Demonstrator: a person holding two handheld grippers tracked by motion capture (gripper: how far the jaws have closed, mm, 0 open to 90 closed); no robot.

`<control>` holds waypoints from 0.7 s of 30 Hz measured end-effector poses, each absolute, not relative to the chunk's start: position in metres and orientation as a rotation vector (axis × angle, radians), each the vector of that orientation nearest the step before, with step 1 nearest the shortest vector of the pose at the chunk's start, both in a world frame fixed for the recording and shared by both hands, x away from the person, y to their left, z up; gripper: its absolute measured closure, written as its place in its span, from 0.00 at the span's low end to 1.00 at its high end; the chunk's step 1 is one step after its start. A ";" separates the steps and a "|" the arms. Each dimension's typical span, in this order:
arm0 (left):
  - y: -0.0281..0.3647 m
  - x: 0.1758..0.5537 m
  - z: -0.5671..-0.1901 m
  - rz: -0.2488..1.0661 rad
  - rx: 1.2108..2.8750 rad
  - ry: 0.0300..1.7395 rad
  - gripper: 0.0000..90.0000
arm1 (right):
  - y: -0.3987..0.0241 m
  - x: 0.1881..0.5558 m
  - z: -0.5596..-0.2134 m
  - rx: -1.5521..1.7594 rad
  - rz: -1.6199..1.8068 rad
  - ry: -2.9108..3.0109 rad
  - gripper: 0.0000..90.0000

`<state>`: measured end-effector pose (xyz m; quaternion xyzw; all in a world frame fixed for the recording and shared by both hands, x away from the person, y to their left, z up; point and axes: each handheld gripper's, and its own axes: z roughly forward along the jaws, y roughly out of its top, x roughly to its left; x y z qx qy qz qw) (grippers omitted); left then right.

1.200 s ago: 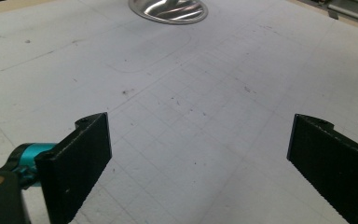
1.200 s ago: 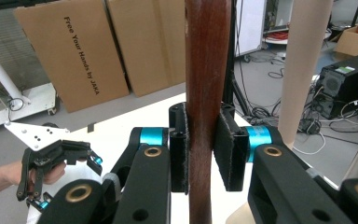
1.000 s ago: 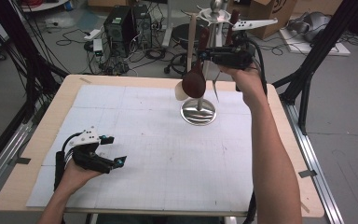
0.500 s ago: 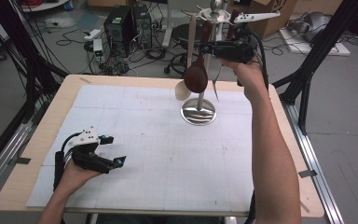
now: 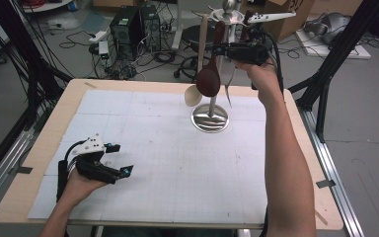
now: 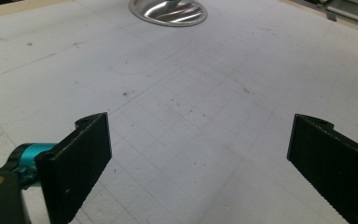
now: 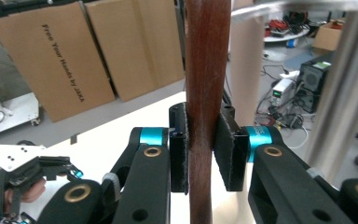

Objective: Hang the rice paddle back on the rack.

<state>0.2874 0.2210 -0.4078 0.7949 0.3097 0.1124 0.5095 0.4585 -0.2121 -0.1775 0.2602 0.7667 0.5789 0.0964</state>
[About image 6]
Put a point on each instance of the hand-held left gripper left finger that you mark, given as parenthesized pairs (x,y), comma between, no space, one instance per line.
(74,168)

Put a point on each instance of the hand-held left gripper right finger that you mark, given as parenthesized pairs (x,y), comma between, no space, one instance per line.
(335,168)

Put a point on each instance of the aluminium rail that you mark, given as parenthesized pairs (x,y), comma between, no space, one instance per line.
(348,15)

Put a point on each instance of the metal utensil rack stand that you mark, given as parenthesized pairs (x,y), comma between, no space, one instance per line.
(167,14)

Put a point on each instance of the white grid mat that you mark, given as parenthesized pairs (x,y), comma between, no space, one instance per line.
(199,93)

